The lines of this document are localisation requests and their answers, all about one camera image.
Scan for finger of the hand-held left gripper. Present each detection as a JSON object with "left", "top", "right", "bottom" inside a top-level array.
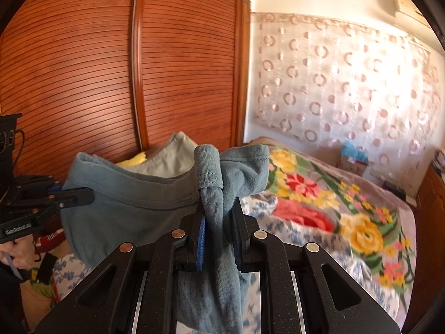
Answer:
[
  {"left": 21, "top": 177, "right": 65, "bottom": 195},
  {"left": 33, "top": 187, "right": 95, "bottom": 218}
]

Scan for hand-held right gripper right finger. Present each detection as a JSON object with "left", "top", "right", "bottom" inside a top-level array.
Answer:
[{"left": 231, "top": 200, "right": 404, "bottom": 334}]

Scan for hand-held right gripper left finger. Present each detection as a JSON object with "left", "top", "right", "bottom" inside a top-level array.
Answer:
[{"left": 33, "top": 202, "right": 209, "bottom": 334}]

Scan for teal pants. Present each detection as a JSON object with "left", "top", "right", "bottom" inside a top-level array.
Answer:
[{"left": 61, "top": 144, "right": 270, "bottom": 333}]

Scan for person's left hand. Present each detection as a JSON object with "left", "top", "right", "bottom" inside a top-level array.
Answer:
[{"left": 0, "top": 238, "right": 35, "bottom": 279}]

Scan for red striped cloth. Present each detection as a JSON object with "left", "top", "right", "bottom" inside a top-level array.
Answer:
[{"left": 38, "top": 231, "right": 65, "bottom": 247}]

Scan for yellow cloth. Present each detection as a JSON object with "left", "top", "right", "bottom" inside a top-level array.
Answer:
[{"left": 115, "top": 151, "right": 148, "bottom": 167}]

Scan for grey-green folded garment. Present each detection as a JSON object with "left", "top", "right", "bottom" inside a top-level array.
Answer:
[{"left": 144, "top": 131, "right": 199, "bottom": 178}]

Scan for blue floral blanket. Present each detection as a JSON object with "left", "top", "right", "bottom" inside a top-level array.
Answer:
[{"left": 52, "top": 195, "right": 407, "bottom": 334}]

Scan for wooden slatted wardrobe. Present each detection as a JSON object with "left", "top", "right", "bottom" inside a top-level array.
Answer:
[{"left": 0, "top": 0, "right": 251, "bottom": 188}]

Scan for colourful flower blanket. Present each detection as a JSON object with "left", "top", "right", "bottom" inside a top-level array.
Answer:
[{"left": 243, "top": 136, "right": 418, "bottom": 321}]

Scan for small cardboard box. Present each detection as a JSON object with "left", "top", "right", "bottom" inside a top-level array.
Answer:
[{"left": 339, "top": 153, "right": 369, "bottom": 175}]

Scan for blue cloth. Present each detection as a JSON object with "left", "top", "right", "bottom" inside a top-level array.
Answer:
[{"left": 341, "top": 141, "right": 369, "bottom": 162}]

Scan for circle-patterned sheer curtain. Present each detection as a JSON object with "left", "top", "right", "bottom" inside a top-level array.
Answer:
[{"left": 252, "top": 12, "right": 442, "bottom": 161}]

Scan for wooden sideboard cabinet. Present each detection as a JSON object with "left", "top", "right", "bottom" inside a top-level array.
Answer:
[{"left": 415, "top": 165, "right": 445, "bottom": 251}]

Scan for white air conditioner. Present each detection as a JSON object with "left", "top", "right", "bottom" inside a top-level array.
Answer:
[{"left": 394, "top": 0, "right": 432, "bottom": 25}]

